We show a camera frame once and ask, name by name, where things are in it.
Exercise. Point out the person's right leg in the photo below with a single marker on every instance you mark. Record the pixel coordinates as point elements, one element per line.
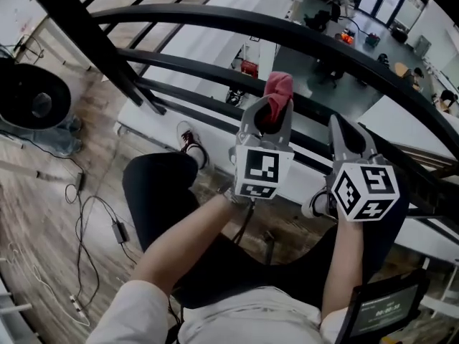
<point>305,263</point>

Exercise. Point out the wooden table white legs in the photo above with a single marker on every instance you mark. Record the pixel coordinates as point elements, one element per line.
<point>54,36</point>

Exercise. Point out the white metal frame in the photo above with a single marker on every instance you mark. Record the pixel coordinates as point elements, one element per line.
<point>444,292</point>

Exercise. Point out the person's white shirt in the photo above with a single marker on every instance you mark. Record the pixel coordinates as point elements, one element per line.
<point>251,317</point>

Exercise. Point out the grey metal cabinet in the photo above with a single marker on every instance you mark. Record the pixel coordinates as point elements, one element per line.
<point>424,46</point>

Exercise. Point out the person's leg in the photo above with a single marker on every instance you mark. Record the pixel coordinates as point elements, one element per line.
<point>157,192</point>
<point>305,263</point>

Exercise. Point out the green red vacuum cleaner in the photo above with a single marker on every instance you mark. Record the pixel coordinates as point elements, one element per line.
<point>373,39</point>

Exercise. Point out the black stool leg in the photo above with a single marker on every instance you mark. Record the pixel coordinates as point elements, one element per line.
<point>270,247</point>

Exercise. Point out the round orange table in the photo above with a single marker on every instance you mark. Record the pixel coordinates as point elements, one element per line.
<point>399,69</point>

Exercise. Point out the glass double door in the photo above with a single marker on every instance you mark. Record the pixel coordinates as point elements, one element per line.
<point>391,0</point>

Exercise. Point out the red plastic crate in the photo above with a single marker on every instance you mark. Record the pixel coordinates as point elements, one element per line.
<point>249,69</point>

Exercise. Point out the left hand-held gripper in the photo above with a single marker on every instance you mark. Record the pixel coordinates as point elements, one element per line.
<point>263,170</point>

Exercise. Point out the wooden staircase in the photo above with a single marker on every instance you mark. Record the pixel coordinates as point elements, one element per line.
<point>430,156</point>

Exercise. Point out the black wrist-mounted screen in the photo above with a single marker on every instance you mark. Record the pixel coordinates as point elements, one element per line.
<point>385,312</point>

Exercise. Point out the black white patterned bag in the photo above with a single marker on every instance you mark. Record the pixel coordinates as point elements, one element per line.
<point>235,97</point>

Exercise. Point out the grey metal rack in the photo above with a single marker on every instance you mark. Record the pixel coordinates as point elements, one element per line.
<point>10,310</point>

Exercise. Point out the person's right sneaker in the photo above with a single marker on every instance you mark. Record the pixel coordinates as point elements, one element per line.
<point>315,204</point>

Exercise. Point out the pink cloth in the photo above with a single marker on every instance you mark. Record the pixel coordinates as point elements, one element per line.
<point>279,88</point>

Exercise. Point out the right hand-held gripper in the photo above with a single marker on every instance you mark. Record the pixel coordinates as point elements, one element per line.
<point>365,192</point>

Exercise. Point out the person's left leg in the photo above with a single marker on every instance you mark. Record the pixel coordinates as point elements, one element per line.
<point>157,192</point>

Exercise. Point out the black round machine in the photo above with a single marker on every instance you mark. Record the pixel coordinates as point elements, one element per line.
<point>28,95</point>

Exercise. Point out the orange object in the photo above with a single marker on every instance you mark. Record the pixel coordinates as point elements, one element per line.
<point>347,38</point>

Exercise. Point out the person's left forearm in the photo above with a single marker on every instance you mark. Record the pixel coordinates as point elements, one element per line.
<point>179,249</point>

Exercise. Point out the person's right forearm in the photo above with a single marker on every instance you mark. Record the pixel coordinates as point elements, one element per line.
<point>340,271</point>

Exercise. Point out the black metal railing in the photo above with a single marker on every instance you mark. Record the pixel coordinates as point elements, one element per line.
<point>215,18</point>

